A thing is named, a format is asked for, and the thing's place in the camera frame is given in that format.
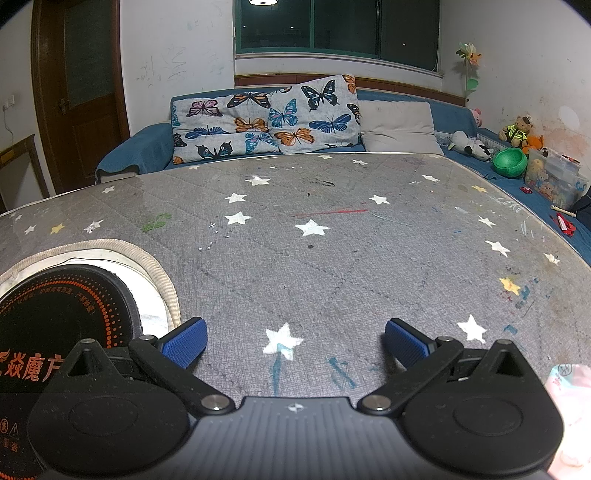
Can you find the green-framed window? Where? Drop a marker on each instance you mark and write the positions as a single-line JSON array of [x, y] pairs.
[[341, 27]]

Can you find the black round induction cooktop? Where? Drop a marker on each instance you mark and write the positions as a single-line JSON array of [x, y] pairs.
[[55, 314]]

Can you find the wooden side table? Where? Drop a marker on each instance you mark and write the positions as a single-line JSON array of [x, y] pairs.
[[18, 150]]

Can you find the paper flower decoration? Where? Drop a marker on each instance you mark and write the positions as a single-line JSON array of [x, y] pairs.
[[468, 50]]

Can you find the wooden wall rail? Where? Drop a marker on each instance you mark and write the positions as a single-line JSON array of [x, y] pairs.
[[406, 88]]

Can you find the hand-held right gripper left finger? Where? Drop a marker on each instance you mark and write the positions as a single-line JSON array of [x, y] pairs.
[[184, 342]]

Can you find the beige pillow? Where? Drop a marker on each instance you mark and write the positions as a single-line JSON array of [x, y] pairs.
[[397, 127]]

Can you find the red and white toy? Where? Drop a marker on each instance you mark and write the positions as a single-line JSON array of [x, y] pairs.
[[567, 226]]

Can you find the blue sofa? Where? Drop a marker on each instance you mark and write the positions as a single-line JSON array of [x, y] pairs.
[[138, 147]]

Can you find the grey star-print table cover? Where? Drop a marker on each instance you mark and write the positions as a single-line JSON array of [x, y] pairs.
[[323, 258]]

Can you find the black and white plush cow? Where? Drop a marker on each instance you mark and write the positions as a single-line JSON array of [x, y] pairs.
[[466, 145]]

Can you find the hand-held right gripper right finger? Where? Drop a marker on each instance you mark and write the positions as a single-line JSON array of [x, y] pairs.
[[406, 342]]

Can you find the orange plush toy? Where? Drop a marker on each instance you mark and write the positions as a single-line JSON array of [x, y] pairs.
[[534, 142]]

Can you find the butterfly print quilt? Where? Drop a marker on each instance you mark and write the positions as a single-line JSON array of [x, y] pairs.
[[258, 115]]

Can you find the clear plastic toy box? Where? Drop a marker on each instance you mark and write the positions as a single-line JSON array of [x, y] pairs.
[[554, 180]]

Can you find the pink tissue pack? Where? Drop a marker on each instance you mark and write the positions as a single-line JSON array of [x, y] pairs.
[[572, 406]]

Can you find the brown door with glass pane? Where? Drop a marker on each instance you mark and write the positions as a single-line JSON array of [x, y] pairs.
[[87, 138]]

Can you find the teddy bear in yellow vest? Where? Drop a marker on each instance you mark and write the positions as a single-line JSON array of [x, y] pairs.
[[519, 131]]

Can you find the pink plush toy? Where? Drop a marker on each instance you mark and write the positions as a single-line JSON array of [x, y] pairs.
[[478, 117]]

